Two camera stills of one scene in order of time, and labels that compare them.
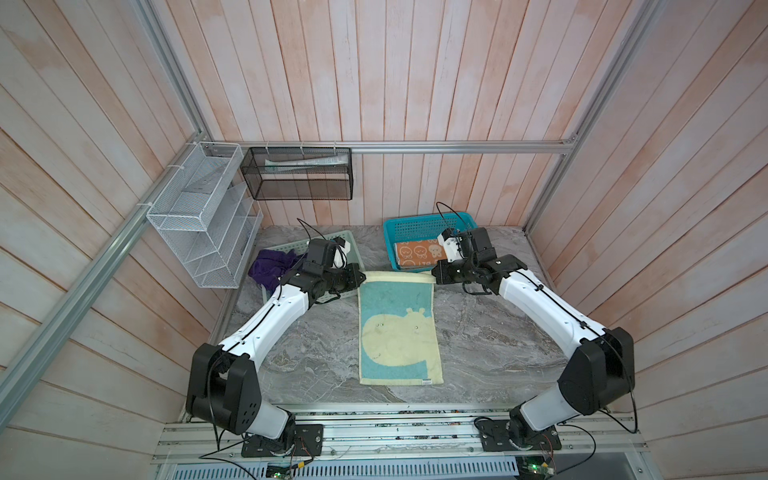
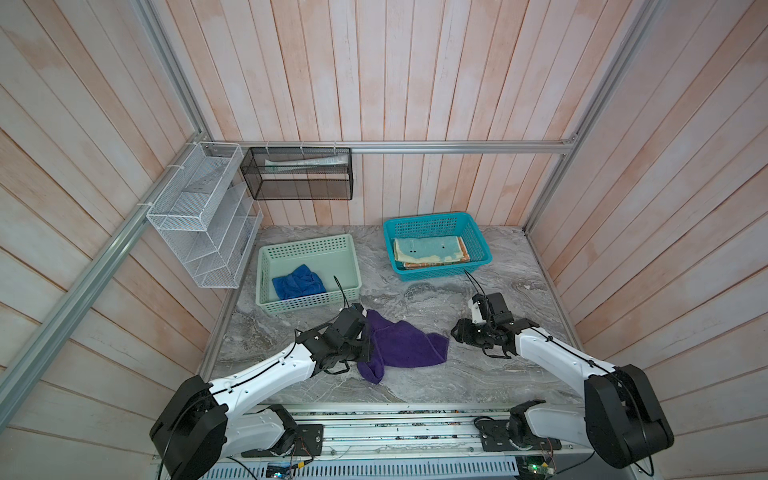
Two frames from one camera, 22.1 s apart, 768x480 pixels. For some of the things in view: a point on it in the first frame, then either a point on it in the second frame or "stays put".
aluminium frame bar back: (386, 146) stays put
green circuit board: (535, 468) stays put
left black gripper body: (336, 279) → (358, 350)
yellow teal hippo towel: (398, 333) → (427, 249)
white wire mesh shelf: (209, 218) stays put
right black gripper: (441, 274) → (461, 331)
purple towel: (270, 265) → (398, 344)
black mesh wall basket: (298, 173) stays put
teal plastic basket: (421, 228) stays put
